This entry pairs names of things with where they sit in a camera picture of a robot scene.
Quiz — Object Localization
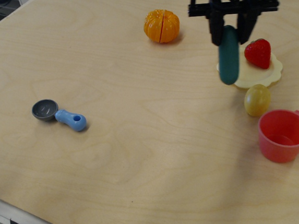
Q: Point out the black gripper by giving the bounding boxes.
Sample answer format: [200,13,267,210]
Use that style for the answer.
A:
[188,0,279,46]

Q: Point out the grey and blue scoop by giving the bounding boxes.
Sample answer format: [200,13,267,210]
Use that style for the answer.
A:
[31,99,87,132]

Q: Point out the orange toy pumpkin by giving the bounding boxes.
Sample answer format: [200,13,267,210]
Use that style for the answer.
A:
[143,9,180,43]

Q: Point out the red toy strawberry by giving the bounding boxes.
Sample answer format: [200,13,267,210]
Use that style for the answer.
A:
[244,38,271,69]

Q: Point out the yellow toy potato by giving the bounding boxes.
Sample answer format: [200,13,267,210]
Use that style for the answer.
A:
[244,84,271,117]

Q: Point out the green toy cucumber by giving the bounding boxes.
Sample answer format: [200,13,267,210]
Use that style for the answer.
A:
[218,25,240,85]

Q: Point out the cream scalloped toy plate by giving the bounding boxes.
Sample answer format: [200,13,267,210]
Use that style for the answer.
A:
[217,51,283,89]

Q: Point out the red plastic cup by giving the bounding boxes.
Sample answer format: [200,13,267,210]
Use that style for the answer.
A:
[258,109,299,163]

